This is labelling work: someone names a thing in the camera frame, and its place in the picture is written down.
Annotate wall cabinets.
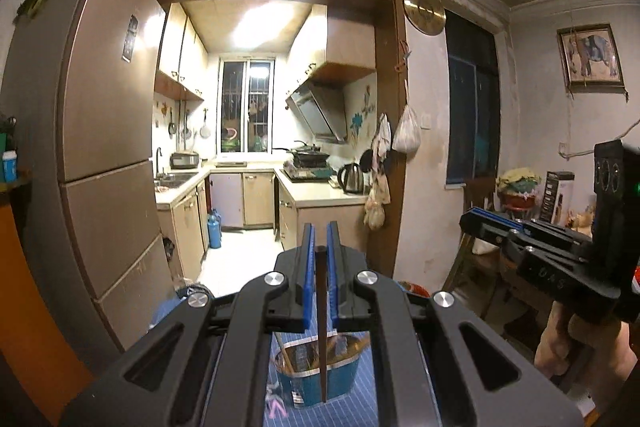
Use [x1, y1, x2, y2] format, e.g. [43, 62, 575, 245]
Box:
[154, 2, 209, 104]

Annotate gas stove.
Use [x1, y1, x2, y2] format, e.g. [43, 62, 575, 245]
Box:
[281, 161, 337, 184]

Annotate fridge sticker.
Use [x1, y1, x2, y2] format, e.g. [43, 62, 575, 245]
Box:
[122, 14, 140, 64]

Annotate range hood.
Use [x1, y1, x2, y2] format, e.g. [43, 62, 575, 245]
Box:
[285, 79, 349, 144]

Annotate kitchen ceiling light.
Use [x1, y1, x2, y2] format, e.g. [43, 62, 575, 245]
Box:
[231, 1, 302, 48]

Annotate person's right hand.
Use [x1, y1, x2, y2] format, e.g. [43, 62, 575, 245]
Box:
[533, 303, 631, 379]

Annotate black wok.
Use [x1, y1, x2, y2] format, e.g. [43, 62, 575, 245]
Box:
[289, 140, 332, 164]

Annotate cabinet above range hood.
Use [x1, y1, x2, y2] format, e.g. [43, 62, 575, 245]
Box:
[287, 4, 378, 84]

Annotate black carton box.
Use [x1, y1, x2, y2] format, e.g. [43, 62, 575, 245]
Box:
[542, 170, 576, 224]

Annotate kitchen window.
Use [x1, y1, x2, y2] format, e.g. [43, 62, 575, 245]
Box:
[218, 56, 277, 154]

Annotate steel electric kettle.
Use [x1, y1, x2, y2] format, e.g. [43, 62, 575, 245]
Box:
[337, 162, 365, 194]

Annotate orange wooden cabinet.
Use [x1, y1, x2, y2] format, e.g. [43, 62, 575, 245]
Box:
[0, 179, 96, 425]

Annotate framed elephant picture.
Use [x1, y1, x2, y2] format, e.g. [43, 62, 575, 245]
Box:
[556, 23, 627, 88]

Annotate wooden chair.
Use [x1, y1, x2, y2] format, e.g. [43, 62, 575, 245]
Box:
[442, 177, 541, 349]

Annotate kitchen base cabinets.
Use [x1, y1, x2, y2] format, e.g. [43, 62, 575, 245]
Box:
[154, 159, 374, 284]

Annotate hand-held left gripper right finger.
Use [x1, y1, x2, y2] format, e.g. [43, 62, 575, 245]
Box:
[326, 220, 586, 427]

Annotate dark brown chopstick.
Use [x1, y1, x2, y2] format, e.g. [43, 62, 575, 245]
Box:
[314, 246, 329, 404]

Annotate hanging cloth bags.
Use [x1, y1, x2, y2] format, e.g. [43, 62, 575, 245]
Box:
[362, 112, 392, 230]

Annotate basket of cloths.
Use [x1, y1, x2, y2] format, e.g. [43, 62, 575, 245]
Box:
[496, 166, 543, 211]

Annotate brown refrigerator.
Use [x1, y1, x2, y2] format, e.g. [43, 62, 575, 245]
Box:
[0, 0, 173, 355]

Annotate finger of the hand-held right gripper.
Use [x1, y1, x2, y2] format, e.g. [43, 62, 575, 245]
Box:
[459, 210, 593, 264]
[469, 207, 595, 244]

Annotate gold wall clock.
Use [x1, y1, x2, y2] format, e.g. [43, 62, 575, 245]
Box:
[402, 0, 447, 36]

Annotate teal chopstick holder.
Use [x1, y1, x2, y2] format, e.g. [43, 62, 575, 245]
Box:
[272, 332, 372, 409]

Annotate blue checked tablecloth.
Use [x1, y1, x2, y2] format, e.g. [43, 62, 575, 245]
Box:
[147, 279, 435, 427]

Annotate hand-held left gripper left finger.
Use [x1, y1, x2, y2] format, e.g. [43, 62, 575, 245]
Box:
[60, 222, 316, 427]

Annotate white plastic bag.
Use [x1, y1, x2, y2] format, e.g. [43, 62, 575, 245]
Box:
[391, 104, 421, 154]

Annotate dark window curtain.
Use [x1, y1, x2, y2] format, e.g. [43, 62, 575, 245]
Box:
[444, 9, 502, 185]

